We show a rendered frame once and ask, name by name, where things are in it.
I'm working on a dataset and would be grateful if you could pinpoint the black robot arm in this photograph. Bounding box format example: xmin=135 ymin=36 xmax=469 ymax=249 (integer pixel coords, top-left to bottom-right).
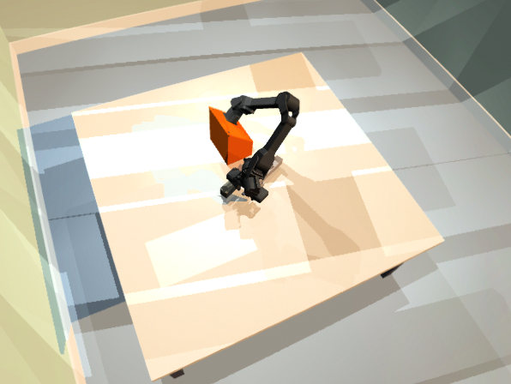
xmin=222 ymin=91 xmax=300 ymax=197

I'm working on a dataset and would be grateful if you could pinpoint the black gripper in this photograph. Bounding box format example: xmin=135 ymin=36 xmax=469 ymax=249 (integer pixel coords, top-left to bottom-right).
xmin=226 ymin=167 xmax=269 ymax=203

